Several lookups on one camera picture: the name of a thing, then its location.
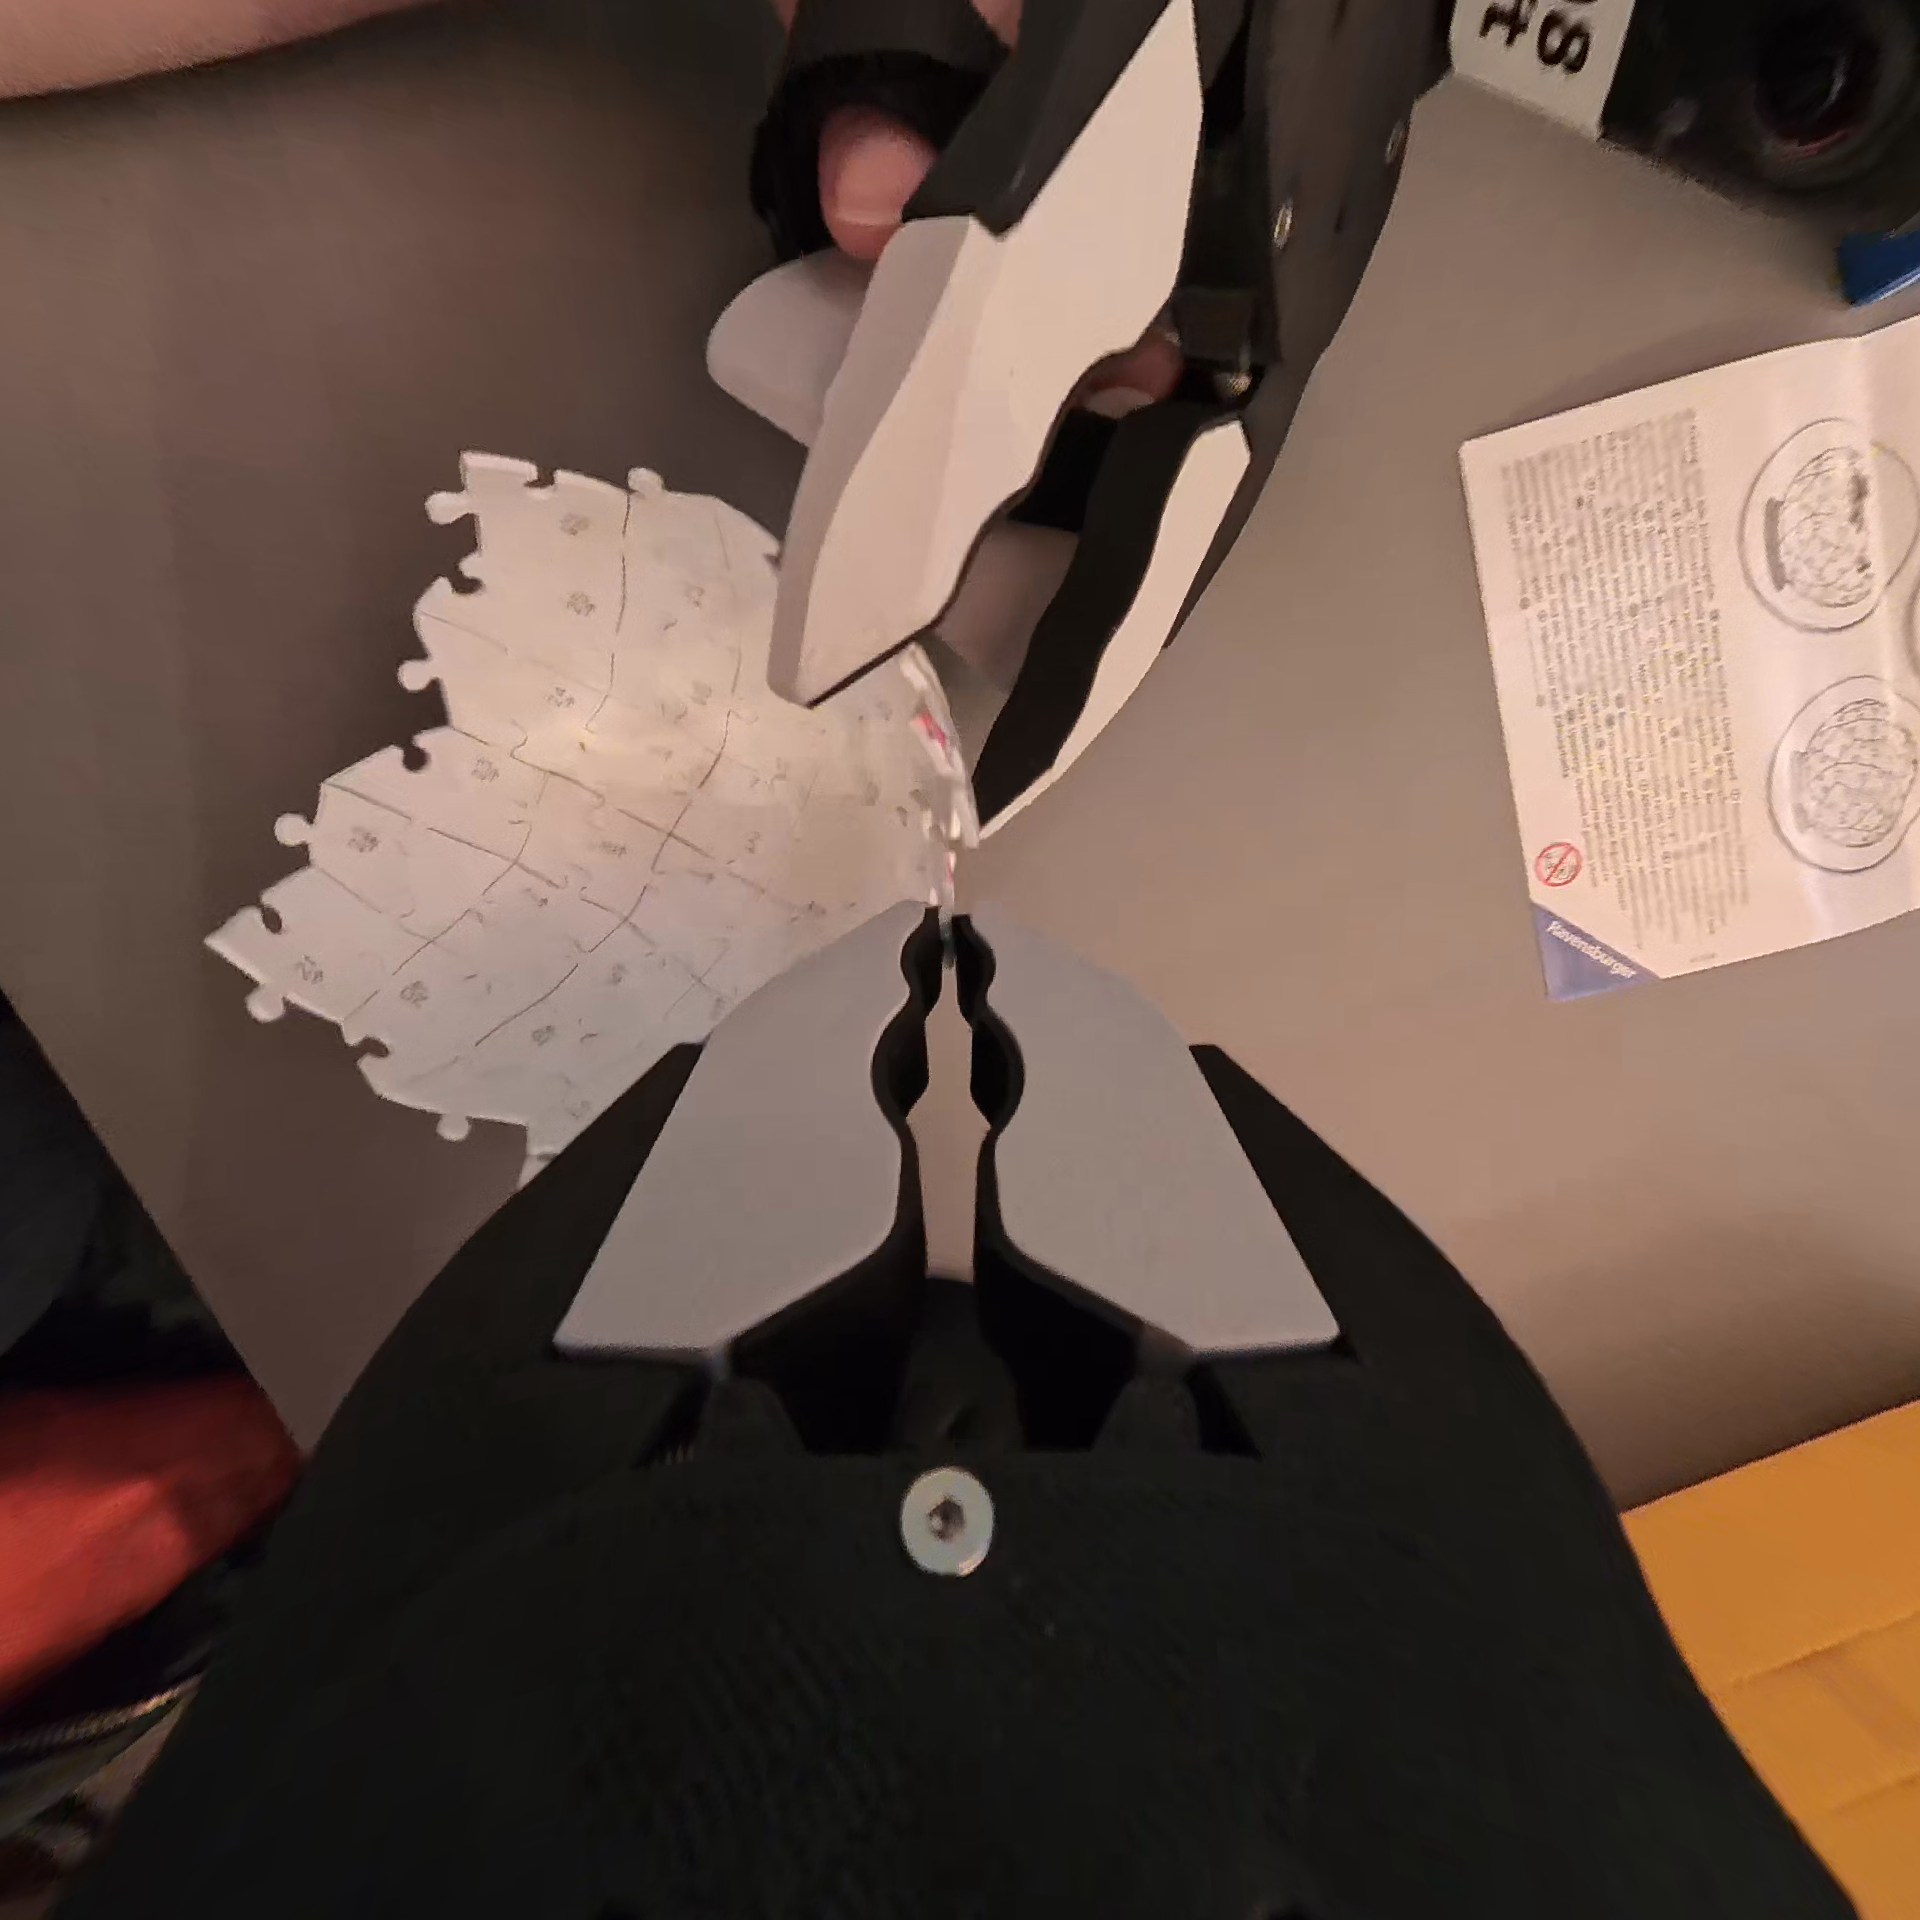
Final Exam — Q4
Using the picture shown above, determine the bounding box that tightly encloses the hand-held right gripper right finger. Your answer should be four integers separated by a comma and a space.
950, 898, 1344, 1450

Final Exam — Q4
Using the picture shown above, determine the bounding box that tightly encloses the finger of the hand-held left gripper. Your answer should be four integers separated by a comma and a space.
975, 396, 1252, 823
767, 14, 1215, 714

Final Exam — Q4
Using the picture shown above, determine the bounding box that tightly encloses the colourful puzzle box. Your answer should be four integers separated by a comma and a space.
1834, 210, 1920, 305

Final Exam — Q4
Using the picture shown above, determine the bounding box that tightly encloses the person's left forearm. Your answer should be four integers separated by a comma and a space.
0, 0, 373, 95

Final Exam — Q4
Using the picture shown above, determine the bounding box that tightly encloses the person's dark blue shirt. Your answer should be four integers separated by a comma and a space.
0, 993, 107, 1353

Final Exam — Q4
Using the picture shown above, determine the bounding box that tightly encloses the black jacket with orange lining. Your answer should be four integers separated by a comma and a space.
0, 1372, 297, 1771

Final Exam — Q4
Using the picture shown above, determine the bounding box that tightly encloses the small curved puzzle piece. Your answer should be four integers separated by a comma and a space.
896, 681, 987, 920

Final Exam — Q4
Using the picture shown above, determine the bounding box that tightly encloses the person's left hand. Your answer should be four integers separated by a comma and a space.
767, 0, 1191, 421

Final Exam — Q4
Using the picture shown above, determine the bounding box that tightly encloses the white instruction leaflet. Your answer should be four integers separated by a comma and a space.
1455, 305, 1920, 1008

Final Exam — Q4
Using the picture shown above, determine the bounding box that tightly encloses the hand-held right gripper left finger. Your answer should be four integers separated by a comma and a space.
554, 898, 950, 1450

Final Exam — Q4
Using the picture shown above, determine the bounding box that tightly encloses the half built puzzle ball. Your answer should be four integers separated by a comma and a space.
205, 451, 987, 1190

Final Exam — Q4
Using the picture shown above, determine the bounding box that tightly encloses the yellow plastic bin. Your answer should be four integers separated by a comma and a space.
1619, 1405, 1920, 1920

